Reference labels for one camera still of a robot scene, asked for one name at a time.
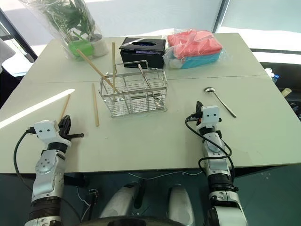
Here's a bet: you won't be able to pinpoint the dark rounded robot body edge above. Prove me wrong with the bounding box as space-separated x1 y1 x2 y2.
79 215 189 226

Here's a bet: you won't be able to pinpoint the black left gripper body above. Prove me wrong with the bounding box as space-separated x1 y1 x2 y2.
57 117 72 143

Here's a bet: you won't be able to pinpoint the small black clamp device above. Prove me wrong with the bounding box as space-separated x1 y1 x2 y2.
88 188 99 206

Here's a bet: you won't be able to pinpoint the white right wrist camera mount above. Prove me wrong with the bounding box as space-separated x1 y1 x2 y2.
201 105 222 129

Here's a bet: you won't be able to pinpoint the dark slanted frame bar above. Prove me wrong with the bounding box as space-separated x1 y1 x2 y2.
0 7 39 63

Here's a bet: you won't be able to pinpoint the white bottle with blue cap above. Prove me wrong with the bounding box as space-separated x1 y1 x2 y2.
265 68 282 83

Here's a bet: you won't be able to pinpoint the metal wire cutlery basket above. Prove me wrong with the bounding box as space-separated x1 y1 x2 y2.
100 60 169 119

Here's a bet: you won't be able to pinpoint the silver robot left leg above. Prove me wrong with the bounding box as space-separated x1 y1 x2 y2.
99 182 142 219

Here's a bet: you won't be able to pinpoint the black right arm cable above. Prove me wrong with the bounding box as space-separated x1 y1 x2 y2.
185 114 237 189

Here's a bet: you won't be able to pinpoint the green plant pot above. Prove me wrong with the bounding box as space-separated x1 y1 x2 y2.
68 40 94 59

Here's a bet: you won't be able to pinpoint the black window frame post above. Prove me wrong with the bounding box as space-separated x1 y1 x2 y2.
211 0 230 34

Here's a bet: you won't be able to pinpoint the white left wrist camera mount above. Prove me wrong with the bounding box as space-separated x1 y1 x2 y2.
32 120 60 143

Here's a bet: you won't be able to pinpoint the silver robot right leg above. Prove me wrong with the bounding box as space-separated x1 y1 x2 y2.
167 184 196 226

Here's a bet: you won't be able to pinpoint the bagged red and blue cloths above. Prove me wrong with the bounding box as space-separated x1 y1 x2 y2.
162 29 228 70

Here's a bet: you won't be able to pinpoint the thin white wire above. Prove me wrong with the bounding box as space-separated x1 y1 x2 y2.
128 171 204 181

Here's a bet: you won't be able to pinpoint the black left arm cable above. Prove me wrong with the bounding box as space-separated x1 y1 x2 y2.
13 128 36 193

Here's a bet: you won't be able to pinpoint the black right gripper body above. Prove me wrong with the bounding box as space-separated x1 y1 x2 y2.
191 109 204 124

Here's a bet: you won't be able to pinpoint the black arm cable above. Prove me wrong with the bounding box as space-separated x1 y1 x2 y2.
185 114 237 189
13 128 36 193

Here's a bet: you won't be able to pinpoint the black tissue box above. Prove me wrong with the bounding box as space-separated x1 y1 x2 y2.
119 37 166 70

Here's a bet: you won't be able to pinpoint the green plant in clear wrap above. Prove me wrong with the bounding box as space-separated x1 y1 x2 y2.
18 0 104 62

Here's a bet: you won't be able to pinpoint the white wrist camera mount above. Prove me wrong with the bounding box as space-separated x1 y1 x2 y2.
32 120 60 143
201 105 222 129

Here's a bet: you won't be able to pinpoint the silver robot leg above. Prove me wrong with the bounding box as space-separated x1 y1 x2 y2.
99 182 142 219
167 184 196 226

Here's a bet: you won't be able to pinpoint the wooden chopstick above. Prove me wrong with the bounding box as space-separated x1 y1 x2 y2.
92 82 100 127
111 42 116 102
77 48 120 93
57 94 71 123

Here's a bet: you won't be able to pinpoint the white plant pot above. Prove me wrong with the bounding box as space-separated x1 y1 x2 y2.
90 34 110 57

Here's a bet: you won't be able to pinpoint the silver metal spoon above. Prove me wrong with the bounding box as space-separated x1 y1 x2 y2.
203 87 237 118
137 64 166 108

